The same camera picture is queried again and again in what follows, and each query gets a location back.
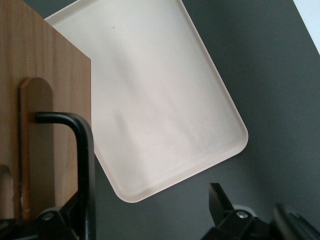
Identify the beige plastic tray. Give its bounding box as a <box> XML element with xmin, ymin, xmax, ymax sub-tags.
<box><xmin>44</xmin><ymin>0</ymin><xmax>249</xmax><ymax>204</ymax></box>

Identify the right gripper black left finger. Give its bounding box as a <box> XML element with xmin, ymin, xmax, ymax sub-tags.
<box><xmin>14</xmin><ymin>192</ymin><xmax>81</xmax><ymax>240</ymax></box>

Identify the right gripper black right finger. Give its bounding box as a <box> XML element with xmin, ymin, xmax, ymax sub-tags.
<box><xmin>199</xmin><ymin>182</ymin><xmax>273</xmax><ymax>240</ymax></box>

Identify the black metal drawer handle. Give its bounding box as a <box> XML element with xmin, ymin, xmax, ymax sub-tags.
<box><xmin>34</xmin><ymin>111</ymin><xmax>97</xmax><ymax>240</ymax></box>

